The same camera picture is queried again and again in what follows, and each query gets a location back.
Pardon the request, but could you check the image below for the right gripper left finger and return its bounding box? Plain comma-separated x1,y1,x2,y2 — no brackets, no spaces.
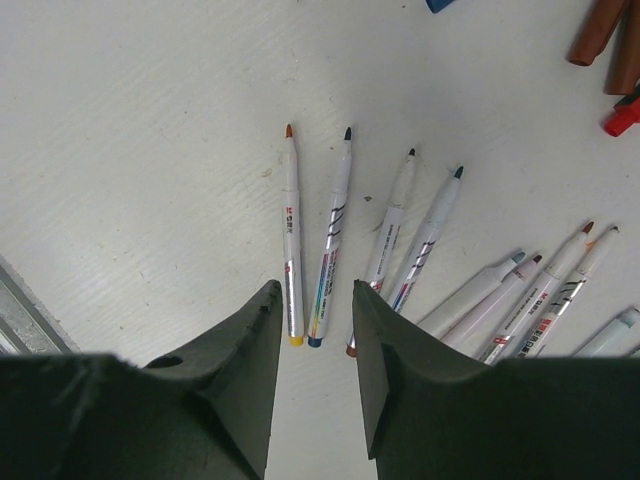
1,280,283,479

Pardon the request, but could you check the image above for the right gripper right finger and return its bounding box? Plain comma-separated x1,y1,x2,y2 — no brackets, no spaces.
352,281,639,479

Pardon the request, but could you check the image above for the red square-cap pen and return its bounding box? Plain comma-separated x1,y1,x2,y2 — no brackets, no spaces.
441,254,542,348

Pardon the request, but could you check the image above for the orange pen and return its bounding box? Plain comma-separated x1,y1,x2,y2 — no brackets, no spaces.
477,220,594,365

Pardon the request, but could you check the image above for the dark red cap marker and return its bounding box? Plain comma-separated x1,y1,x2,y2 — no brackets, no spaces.
344,147,419,359

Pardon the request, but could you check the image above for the light green pen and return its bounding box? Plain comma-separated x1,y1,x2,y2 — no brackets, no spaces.
574,307,639,358

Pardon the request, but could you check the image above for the brown cap marker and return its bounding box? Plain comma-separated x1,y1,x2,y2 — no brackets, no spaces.
387,166,465,313

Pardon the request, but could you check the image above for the yellow cap marker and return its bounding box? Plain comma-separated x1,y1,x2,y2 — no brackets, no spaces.
282,124,305,347

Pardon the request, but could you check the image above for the blue cap marker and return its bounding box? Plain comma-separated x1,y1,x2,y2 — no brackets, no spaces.
307,126,353,348

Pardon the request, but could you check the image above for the yellow pen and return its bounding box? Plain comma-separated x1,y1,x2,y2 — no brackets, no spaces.
514,226,620,358

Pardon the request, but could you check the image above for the red square pen cap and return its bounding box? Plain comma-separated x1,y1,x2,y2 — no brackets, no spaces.
602,86,640,137

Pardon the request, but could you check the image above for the brown pen cap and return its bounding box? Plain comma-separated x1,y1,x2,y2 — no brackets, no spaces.
604,0,639,95

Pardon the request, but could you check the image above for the blue pen cap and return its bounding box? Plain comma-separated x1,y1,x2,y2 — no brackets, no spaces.
425,0,455,14

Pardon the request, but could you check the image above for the dark red pen cap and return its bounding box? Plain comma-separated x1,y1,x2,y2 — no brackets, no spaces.
566,0,629,67

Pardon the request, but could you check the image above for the aluminium front rail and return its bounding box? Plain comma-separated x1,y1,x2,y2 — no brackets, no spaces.
0,257,80,355

